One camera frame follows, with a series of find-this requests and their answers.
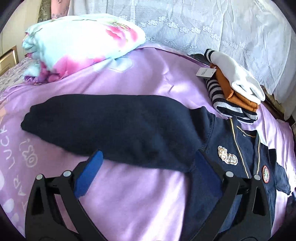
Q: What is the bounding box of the navy blue knit cardigan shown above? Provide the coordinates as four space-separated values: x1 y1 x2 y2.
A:
21 94 290 240

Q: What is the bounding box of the white clothing price tag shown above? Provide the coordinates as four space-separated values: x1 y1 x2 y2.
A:
196 67 217 79

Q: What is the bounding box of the purple printed bed sheet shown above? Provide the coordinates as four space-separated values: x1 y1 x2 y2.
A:
0 43 296 241

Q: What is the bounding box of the black white striped garment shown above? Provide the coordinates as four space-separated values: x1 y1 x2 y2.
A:
190 54 258 124

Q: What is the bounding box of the orange folded garment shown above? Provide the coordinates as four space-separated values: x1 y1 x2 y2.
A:
211 65 258 113

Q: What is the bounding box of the white folded garment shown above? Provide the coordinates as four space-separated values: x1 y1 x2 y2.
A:
204 49 265 104

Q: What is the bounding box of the white lace cover cloth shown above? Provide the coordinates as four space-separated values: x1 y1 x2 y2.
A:
68 0 295 118

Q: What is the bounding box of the pink floral hanging cloth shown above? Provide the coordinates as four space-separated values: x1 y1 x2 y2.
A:
51 0 70 19

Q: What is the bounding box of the wooden picture frame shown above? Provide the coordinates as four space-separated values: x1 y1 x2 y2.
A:
0 46 19 76

